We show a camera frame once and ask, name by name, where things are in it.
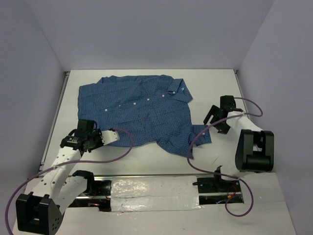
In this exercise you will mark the aluminium table edge rail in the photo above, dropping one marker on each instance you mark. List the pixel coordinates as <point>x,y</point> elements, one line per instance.
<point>43,160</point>

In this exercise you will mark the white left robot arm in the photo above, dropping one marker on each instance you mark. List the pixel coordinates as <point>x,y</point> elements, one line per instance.
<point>42,210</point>

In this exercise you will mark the blue checkered long sleeve shirt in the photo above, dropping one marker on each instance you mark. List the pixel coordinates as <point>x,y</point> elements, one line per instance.
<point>152,108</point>

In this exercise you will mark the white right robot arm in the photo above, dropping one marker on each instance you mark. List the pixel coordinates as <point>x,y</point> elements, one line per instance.
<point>255,147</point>

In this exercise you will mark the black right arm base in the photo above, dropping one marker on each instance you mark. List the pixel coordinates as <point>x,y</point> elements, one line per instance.
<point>213,189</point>

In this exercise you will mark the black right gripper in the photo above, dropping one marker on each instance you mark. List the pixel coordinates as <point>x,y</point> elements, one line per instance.
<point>214,111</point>

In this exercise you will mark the white taped cover sheet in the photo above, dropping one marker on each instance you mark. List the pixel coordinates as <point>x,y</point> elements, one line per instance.
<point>138,194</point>

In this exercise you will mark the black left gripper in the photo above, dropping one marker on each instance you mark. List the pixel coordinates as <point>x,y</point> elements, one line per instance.
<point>98,133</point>

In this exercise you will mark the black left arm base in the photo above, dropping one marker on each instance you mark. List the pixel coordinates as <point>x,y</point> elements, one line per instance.
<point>99,197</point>

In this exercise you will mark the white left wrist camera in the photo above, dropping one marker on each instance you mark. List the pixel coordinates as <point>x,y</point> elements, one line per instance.
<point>109,136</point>

